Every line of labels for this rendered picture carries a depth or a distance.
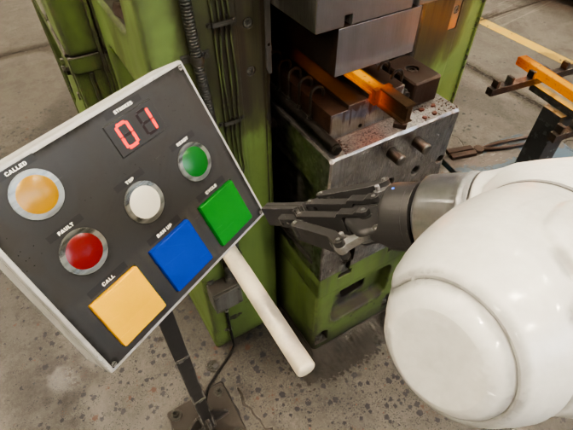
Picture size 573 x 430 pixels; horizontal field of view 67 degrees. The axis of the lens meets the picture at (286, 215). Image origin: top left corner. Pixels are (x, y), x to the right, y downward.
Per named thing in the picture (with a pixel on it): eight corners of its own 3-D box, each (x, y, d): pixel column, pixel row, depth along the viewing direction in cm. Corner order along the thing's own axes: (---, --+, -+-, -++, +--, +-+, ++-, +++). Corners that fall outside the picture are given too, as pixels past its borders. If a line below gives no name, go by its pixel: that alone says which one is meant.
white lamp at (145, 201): (168, 213, 60) (162, 191, 57) (136, 227, 59) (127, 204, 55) (160, 200, 62) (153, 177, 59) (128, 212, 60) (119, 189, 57)
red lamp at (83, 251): (112, 262, 55) (101, 241, 51) (74, 278, 53) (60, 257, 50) (105, 246, 56) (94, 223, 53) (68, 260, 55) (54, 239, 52)
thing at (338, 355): (434, 339, 162) (435, 337, 162) (303, 425, 142) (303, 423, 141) (367, 265, 185) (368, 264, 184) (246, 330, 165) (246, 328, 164)
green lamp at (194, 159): (215, 173, 66) (211, 150, 63) (187, 183, 64) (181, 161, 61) (206, 161, 68) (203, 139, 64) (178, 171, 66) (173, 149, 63)
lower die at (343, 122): (398, 113, 103) (405, 81, 96) (328, 141, 96) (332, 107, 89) (302, 42, 127) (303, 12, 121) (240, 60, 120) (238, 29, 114)
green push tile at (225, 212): (253, 217, 72) (232, 179, 68) (224, 246, 68) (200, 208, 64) (246, 216, 73) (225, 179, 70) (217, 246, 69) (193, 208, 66)
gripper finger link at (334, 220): (382, 232, 50) (377, 240, 49) (307, 229, 58) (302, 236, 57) (370, 204, 48) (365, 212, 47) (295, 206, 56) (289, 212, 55)
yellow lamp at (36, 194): (68, 208, 51) (54, 181, 48) (26, 223, 49) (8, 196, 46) (62, 192, 53) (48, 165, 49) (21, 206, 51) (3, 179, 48)
